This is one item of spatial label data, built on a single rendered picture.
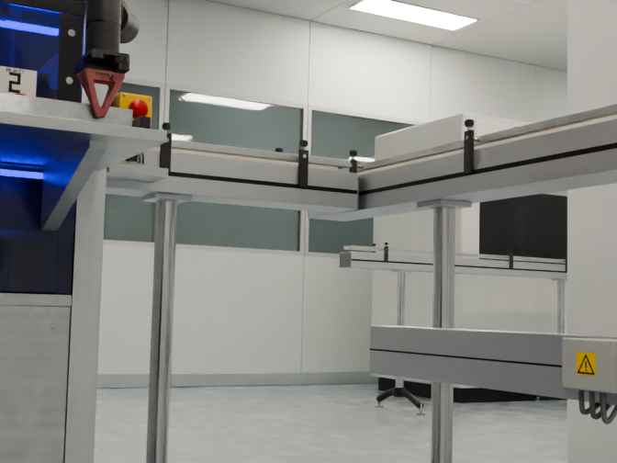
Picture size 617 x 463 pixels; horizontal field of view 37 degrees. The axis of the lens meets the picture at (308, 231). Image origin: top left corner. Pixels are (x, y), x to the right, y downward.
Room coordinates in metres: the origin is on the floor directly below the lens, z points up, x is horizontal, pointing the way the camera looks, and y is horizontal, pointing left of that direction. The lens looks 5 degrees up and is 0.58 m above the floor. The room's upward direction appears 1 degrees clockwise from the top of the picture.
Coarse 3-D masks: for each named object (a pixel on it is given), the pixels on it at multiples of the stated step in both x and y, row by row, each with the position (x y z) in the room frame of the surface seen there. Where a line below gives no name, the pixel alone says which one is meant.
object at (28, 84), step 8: (0, 72) 1.79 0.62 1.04; (8, 72) 1.80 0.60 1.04; (16, 72) 1.80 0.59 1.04; (24, 72) 1.81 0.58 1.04; (32, 72) 1.82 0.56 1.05; (0, 80) 1.79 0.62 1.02; (8, 80) 1.80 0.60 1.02; (16, 80) 1.80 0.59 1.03; (24, 80) 1.81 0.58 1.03; (32, 80) 1.82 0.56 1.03; (0, 88) 1.79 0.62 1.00; (16, 88) 1.80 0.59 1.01; (24, 88) 1.81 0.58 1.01; (32, 88) 1.82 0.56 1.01
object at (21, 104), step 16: (0, 96) 1.44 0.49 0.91; (16, 96) 1.45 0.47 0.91; (32, 96) 1.46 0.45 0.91; (16, 112) 1.45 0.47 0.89; (32, 112) 1.46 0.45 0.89; (48, 112) 1.47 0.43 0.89; (64, 112) 1.49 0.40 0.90; (80, 112) 1.50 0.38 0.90; (112, 112) 1.52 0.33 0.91; (128, 112) 1.54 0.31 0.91
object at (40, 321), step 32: (0, 320) 1.80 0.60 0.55; (32, 320) 1.83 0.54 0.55; (64, 320) 1.86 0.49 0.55; (0, 352) 1.80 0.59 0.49; (32, 352) 1.83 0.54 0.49; (64, 352) 1.86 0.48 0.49; (0, 384) 1.81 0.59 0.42; (32, 384) 1.84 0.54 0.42; (64, 384) 1.87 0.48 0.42; (0, 416) 1.81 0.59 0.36; (32, 416) 1.84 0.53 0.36; (64, 416) 1.87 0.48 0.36; (0, 448) 1.81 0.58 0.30; (32, 448) 1.84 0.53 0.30
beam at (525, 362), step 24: (384, 336) 2.27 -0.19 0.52; (408, 336) 2.18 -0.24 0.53; (432, 336) 2.10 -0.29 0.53; (456, 336) 2.02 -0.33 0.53; (480, 336) 1.95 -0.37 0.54; (504, 336) 1.88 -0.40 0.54; (528, 336) 1.82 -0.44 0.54; (552, 336) 1.76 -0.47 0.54; (576, 336) 1.71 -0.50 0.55; (600, 336) 1.66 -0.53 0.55; (384, 360) 2.27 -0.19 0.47; (408, 360) 2.18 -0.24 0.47; (432, 360) 2.10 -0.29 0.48; (456, 360) 2.02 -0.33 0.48; (480, 360) 1.95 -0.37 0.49; (504, 360) 1.88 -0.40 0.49; (528, 360) 1.82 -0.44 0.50; (552, 360) 1.76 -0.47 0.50; (456, 384) 2.02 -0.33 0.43; (480, 384) 1.95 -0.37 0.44; (504, 384) 1.88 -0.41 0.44; (528, 384) 1.82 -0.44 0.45; (552, 384) 1.76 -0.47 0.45
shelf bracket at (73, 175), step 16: (96, 144) 1.54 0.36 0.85; (64, 160) 1.68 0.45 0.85; (80, 160) 1.59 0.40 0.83; (96, 160) 1.58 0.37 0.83; (48, 176) 1.80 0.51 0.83; (64, 176) 1.68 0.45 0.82; (80, 176) 1.63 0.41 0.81; (48, 192) 1.79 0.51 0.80; (64, 192) 1.68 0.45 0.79; (48, 208) 1.78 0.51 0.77; (64, 208) 1.74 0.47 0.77; (48, 224) 1.80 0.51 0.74
